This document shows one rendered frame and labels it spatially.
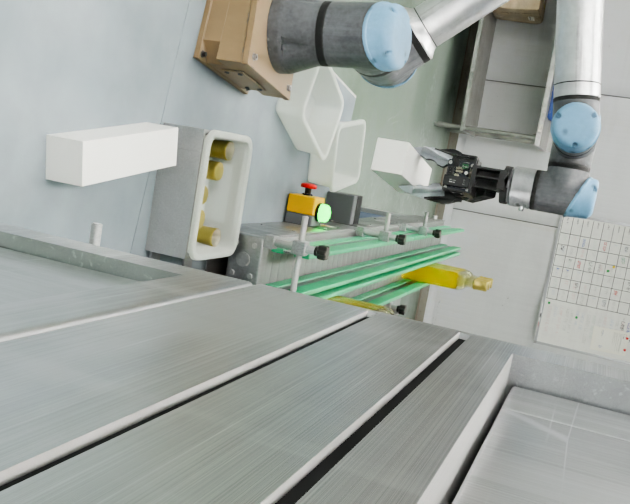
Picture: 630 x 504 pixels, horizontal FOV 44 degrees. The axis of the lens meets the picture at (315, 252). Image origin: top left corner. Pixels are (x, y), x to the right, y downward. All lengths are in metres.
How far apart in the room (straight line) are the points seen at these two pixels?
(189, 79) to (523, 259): 6.15
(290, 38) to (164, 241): 0.42
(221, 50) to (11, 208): 0.50
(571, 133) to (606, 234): 6.01
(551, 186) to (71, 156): 0.83
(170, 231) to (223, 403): 1.06
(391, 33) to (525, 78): 6.08
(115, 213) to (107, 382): 0.99
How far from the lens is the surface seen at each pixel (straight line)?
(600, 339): 7.41
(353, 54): 1.43
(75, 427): 0.27
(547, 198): 1.48
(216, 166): 1.42
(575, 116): 1.35
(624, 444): 0.44
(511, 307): 7.45
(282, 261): 1.61
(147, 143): 1.23
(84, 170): 1.11
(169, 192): 1.36
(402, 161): 1.46
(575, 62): 1.38
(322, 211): 1.89
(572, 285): 7.37
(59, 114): 1.15
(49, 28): 1.12
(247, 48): 1.39
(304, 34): 1.45
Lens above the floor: 1.47
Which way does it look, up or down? 19 degrees down
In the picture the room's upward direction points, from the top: 102 degrees clockwise
